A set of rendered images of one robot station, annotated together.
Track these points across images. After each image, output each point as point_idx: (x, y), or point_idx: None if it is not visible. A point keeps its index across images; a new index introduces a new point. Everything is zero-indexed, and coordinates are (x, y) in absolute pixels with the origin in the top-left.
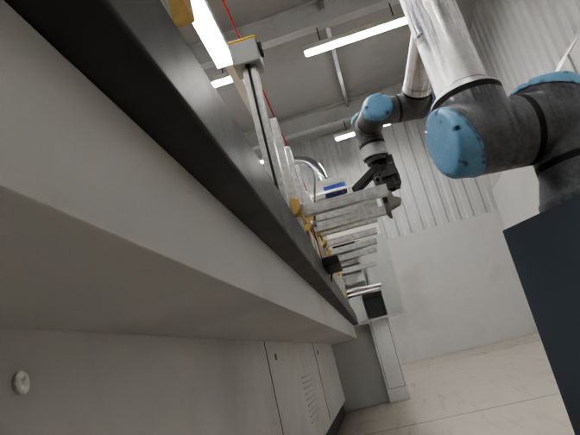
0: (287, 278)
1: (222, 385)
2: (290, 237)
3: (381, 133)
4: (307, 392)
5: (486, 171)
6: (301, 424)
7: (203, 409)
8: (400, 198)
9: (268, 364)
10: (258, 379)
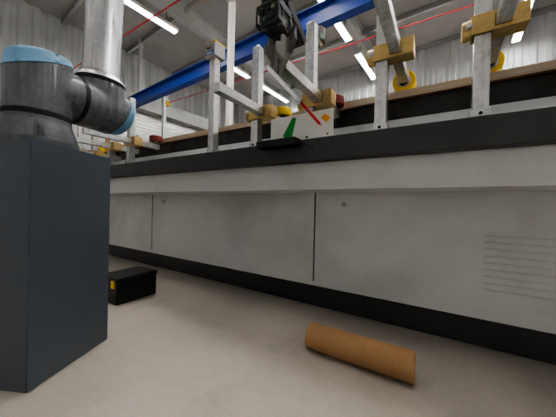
0: (186, 179)
1: (231, 210)
2: (162, 172)
3: None
4: (507, 256)
5: (103, 132)
6: (399, 269)
7: (213, 215)
8: (263, 48)
9: (314, 208)
10: (282, 214)
